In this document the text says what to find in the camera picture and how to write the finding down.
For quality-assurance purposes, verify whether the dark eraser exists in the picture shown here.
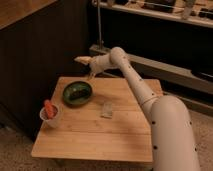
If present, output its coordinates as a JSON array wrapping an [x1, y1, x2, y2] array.
[[69, 89, 88, 100]]

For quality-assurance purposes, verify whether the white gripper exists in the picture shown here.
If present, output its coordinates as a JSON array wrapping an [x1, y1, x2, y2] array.
[[74, 56, 102, 79]]

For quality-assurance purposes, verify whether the metal vertical pole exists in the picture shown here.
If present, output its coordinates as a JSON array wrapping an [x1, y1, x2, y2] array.
[[97, 0, 103, 49]]

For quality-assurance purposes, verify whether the wooden folding table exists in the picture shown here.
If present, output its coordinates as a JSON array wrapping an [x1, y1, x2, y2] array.
[[30, 76, 164, 164]]

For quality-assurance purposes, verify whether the green bowl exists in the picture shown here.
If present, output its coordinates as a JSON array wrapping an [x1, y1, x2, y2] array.
[[62, 81, 93, 106]]

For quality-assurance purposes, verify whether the white shelf with clutter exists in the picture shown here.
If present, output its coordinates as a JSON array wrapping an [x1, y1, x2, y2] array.
[[91, 0, 213, 29]]

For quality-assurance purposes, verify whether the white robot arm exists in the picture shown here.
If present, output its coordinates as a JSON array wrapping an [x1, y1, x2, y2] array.
[[75, 47, 201, 171]]

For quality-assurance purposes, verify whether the white sponge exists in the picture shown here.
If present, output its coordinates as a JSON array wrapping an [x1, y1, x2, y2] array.
[[101, 102, 113, 118]]

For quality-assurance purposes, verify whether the orange carrot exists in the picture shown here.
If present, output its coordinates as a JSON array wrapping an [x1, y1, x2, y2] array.
[[44, 100, 55, 119]]

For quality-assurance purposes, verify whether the white plastic cup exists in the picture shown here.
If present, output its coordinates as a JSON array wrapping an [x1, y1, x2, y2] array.
[[39, 105, 61, 128]]

